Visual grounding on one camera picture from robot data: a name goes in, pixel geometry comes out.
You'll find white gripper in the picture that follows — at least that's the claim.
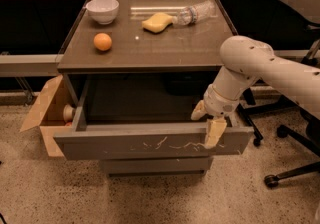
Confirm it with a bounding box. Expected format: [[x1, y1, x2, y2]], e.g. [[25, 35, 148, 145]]
[[191, 85, 239, 149]]

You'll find grey top drawer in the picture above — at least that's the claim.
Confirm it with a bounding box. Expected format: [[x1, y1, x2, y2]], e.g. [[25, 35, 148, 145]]
[[54, 74, 253, 160]]

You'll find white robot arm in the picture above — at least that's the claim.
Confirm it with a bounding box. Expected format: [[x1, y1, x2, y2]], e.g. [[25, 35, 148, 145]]
[[192, 36, 320, 224]]

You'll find grey drawer cabinet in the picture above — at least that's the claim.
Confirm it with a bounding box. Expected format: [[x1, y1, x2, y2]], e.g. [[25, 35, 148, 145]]
[[56, 0, 239, 178]]

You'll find open cardboard box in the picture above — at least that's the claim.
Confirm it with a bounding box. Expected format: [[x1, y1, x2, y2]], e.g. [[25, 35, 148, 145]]
[[20, 75, 73, 157]]

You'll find clear plastic bottle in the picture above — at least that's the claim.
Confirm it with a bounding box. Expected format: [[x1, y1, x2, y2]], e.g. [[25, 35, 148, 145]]
[[172, 0, 216, 26]]

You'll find yellow sponge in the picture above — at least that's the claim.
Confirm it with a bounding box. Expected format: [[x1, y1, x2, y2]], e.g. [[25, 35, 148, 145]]
[[142, 12, 172, 33]]

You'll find orange fruit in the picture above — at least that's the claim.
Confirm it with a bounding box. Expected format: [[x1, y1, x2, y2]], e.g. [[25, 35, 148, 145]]
[[94, 33, 112, 51]]

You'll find tape roll in box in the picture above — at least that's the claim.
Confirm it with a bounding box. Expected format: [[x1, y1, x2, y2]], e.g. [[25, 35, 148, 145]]
[[63, 104, 75, 122]]

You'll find white ceramic bowl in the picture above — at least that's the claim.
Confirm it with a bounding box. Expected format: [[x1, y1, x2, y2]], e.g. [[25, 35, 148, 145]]
[[86, 0, 119, 24]]

